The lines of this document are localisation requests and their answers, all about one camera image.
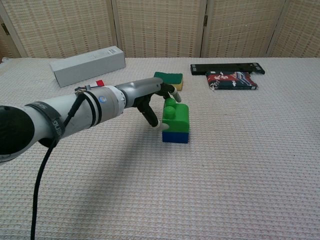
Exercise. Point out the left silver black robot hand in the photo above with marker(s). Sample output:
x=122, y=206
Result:
x=142, y=87

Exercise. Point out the green toy brick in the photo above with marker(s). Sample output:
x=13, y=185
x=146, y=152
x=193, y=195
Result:
x=177, y=120

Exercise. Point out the blue toy building block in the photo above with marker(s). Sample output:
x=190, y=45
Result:
x=175, y=137

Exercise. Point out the red white eraser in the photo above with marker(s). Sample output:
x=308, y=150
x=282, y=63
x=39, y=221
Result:
x=99, y=82

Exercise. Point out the green yellow sponge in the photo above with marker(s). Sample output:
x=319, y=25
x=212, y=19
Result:
x=172, y=77

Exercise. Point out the long white cardboard box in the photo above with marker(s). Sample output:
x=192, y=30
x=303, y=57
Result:
x=87, y=66

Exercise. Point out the flat black plastic strip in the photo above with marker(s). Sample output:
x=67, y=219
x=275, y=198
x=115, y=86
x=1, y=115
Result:
x=225, y=68

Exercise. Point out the red blue packet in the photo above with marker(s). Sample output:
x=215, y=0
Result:
x=232, y=81

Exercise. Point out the beige woven tablecloth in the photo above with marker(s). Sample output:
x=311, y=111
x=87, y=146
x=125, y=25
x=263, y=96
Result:
x=200, y=175

